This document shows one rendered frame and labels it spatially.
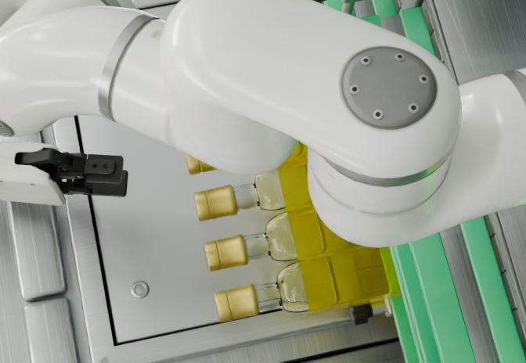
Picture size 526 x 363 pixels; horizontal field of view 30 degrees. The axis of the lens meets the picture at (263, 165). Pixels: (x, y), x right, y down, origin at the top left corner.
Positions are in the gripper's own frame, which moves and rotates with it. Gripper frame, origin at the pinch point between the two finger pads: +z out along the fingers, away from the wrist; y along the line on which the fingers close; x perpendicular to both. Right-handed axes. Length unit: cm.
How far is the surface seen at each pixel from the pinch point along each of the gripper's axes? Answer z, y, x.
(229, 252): 14.4, 1.9, -8.6
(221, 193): 13.1, 2.1, -1.9
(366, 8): 28.9, 4.0, 21.2
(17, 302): -11.8, -14.7, -12.8
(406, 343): 35.0, -2.7, -17.0
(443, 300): 35.6, 14.2, -14.8
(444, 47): 35.7, 15.3, 11.6
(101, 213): -2.2, -12.4, -1.4
